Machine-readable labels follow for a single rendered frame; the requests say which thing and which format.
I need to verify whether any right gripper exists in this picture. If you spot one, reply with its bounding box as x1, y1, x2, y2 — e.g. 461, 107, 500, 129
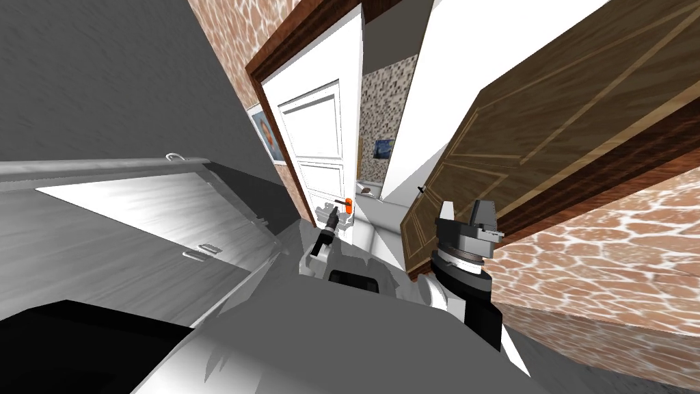
434, 199, 505, 265

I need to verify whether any white panelled door leaf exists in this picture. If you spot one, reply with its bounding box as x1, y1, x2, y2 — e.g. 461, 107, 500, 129
261, 4, 365, 247

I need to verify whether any framed portrait picture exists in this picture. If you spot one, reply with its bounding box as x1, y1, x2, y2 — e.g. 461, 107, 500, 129
245, 103, 288, 167

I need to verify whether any brown wooden door leaf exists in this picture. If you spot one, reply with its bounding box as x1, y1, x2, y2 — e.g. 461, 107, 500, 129
399, 0, 700, 276

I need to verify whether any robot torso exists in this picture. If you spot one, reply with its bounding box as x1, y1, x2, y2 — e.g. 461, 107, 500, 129
131, 252, 533, 394

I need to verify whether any grey cabinet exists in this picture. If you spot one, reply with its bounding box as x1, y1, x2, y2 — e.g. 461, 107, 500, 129
0, 153, 286, 330

